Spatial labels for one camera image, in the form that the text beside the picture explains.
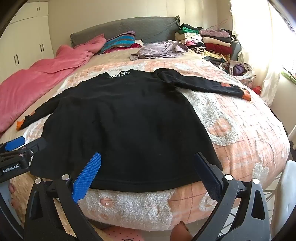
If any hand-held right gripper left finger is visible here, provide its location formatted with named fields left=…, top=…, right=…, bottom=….
left=24, top=152, right=103, bottom=241

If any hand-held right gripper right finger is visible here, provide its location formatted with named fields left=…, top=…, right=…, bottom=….
left=194, top=152, right=271, bottom=241

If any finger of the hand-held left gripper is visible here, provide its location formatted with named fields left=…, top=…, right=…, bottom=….
left=23, top=137, right=48, bottom=158
left=0, top=136, right=26, bottom=153

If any black sweater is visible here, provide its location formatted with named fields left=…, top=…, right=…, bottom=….
left=17, top=69, right=251, bottom=193

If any plastic bag of clothes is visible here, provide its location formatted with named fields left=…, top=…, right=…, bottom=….
left=220, top=60, right=256, bottom=80

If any pile of folded clothes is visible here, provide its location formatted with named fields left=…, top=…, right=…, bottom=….
left=174, top=23, right=238, bottom=67

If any person's left hand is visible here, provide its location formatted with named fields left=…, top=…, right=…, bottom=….
left=8, top=183, right=18, bottom=210

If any person's right hand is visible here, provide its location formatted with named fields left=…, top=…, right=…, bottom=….
left=170, top=220, right=193, bottom=241

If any orange white fleece blanket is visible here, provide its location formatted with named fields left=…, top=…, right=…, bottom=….
left=9, top=50, right=290, bottom=232

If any pink quilt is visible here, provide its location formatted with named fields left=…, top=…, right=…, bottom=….
left=0, top=34, right=107, bottom=133

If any pink dotted cloth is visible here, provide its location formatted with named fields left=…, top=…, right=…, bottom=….
left=102, top=226, right=144, bottom=241

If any white chair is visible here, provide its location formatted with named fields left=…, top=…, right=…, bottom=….
left=269, top=160, right=296, bottom=241

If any white wardrobe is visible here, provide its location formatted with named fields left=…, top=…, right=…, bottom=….
left=0, top=0, right=55, bottom=84

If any green cloth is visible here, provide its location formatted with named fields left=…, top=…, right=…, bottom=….
left=281, top=67, right=296, bottom=84

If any striped folded cloth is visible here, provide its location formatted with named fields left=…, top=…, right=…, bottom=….
left=97, top=31, right=137, bottom=54

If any lilac garment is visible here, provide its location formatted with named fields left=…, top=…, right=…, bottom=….
left=130, top=40, right=189, bottom=61

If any magenta cloth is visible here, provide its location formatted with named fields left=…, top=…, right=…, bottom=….
left=105, top=42, right=142, bottom=53

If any white curtain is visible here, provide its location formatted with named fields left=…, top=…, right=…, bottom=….
left=230, top=0, right=296, bottom=107

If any grey padded headboard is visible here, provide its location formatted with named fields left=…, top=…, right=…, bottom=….
left=70, top=16, right=180, bottom=48

